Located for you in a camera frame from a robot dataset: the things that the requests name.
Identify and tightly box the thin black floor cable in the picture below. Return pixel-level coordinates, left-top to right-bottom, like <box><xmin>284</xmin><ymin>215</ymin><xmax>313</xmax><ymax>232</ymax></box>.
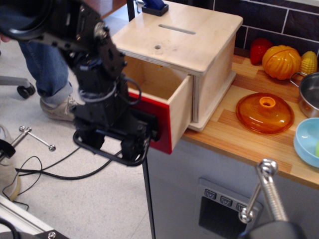
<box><xmin>2</xmin><ymin>146</ymin><xmax>80</xmax><ymax>211</ymax></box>

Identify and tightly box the grey toy kitchen cabinet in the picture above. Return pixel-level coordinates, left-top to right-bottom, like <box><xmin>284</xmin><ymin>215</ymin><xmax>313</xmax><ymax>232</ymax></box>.
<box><xmin>142</xmin><ymin>139</ymin><xmax>319</xmax><ymax>239</ymax></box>

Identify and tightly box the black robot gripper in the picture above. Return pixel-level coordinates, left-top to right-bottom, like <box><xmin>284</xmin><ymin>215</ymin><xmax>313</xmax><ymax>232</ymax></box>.
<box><xmin>71</xmin><ymin>98</ymin><xmax>155</xmax><ymax>161</ymax></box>

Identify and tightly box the metal clamp screw left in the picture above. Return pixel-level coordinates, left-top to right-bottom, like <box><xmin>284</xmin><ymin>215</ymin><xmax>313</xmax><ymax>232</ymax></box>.
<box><xmin>0</xmin><ymin>125</ymin><xmax>56</xmax><ymax>162</ymax></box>

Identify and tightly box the person's bare hand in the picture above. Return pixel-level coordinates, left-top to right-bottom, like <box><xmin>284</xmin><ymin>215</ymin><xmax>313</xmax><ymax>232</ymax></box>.
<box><xmin>0</xmin><ymin>34</ymin><xmax>10</xmax><ymax>43</ymax></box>

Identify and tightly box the yellow toy corn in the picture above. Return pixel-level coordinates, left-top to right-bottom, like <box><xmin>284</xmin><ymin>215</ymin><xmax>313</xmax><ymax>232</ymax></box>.
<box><xmin>300</xmin><ymin>51</ymin><xmax>318</xmax><ymax>75</ymax></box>

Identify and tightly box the aluminium frame rail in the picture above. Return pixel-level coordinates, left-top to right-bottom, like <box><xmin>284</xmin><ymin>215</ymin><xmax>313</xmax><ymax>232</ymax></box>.
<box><xmin>0</xmin><ymin>196</ymin><xmax>67</xmax><ymax>239</ymax></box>

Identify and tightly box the red toy pepper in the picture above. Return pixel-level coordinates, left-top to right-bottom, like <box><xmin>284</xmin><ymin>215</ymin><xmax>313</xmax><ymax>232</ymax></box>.
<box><xmin>250</xmin><ymin>38</ymin><xmax>273</xmax><ymax>64</ymax></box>

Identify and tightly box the blue jeans leg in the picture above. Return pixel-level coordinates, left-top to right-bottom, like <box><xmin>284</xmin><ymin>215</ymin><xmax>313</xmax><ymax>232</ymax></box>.
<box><xmin>18</xmin><ymin>42</ymin><xmax>73</xmax><ymax>107</ymax></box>

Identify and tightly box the metal clamp screw right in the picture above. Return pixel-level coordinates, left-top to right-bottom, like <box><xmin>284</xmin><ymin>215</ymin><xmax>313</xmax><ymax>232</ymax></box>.
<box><xmin>238</xmin><ymin>158</ymin><xmax>306</xmax><ymax>239</ymax></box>

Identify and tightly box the green item in bowl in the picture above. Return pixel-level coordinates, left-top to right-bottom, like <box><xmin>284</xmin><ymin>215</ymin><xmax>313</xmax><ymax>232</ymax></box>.
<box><xmin>315</xmin><ymin>141</ymin><xmax>319</xmax><ymax>158</ymax></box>

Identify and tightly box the light blue bowl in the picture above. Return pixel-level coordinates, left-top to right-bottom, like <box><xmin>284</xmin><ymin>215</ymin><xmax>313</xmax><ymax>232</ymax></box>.
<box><xmin>294</xmin><ymin>118</ymin><xmax>319</xmax><ymax>168</ymax></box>

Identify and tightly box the blue black clamp on box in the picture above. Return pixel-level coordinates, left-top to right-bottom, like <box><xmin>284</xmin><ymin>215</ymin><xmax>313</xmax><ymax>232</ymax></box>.
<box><xmin>142</xmin><ymin>0</ymin><xmax>169</xmax><ymax>16</ymax></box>

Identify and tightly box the orange transparent pot lid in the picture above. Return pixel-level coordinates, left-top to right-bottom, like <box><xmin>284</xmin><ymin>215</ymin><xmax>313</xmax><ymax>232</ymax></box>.
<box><xmin>236</xmin><ymin>93</ymin><xmax>295</xmax><ymax>135</ymax></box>

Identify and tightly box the metal clamp screw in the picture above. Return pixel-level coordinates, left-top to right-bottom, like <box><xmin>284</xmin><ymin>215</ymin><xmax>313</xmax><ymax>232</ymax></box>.
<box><xmin>0</xmin><ymin>125</ymin><xmax>56</xmax><ymax>162</ymax></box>
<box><xmin>238</xmin><ymin>158</ymin><xmax>306</xmax><ymax>239</ymax></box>

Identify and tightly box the office chair base wheel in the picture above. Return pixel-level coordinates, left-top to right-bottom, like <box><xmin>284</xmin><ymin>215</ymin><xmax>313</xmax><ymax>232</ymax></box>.
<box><xmin>0</xmin><ymin>76</ymin><xmax>36</xmax><ymax>99</ymax></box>

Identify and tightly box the orange toy pumpkin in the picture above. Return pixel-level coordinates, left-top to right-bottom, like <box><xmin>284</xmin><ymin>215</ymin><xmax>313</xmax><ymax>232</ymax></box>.
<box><xmin>262</xmin><ymin>45</ymin><xmax>302</xmax><ymax>80</ymax></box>

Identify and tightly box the steel cooking pot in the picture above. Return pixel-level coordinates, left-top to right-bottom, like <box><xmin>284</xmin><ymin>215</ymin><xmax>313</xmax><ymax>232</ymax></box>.
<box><xmin>290</xmin><ymin>72</ymin><xmax>319</xmax><ymax>118</ymax></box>

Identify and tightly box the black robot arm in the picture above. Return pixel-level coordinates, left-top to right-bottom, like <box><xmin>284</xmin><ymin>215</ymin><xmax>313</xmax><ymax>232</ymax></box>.
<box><xmin>0</xmin><ymin>0</ymin><xmax>157</xmax><ymax>166</ymax></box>

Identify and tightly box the light wooden box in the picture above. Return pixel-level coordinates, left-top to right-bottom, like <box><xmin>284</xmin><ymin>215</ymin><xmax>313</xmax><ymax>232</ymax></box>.
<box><xmin>112</xmin><ymin>2</ymin><xmax>243</xmax><ymax>131</ymax></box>

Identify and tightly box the red front wooden drawer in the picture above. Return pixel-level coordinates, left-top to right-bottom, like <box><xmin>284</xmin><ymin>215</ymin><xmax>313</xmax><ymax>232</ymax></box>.
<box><xmin>73</xmin><ymin>56</ymin><xmax>194</xmax><ymax>167</ymax></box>

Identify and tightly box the beige sneaker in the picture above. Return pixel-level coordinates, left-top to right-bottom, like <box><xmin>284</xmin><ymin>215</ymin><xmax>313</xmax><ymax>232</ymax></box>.
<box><xmin>0</xmin><ymin>124</ymin><xmax>21</xmax><ymax>202</ymax></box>
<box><xmin>40</xmin><ymin>95</ymin><xmax>78</xmax><ymax>122</ymax></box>

